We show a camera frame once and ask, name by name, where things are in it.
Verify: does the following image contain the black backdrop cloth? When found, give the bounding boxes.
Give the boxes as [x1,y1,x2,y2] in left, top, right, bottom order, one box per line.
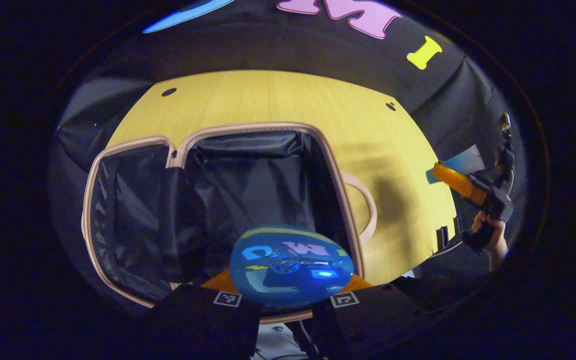
[48,0,529,321]

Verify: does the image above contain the pink suitcase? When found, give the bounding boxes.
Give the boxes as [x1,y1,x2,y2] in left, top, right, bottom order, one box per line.
[81,122,379,325]

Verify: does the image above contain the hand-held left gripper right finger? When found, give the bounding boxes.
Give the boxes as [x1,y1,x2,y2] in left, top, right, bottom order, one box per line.
[312,274,449,360]

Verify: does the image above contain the light blue skin care tube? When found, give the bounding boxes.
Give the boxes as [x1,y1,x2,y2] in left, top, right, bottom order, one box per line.
[425,145,484,185]

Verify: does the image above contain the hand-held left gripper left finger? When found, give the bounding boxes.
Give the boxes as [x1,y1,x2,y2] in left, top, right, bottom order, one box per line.
[138,269,264,360]

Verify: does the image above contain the blue green skin care bottle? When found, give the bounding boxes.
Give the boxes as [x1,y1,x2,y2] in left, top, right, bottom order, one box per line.
[229,225,355,308]

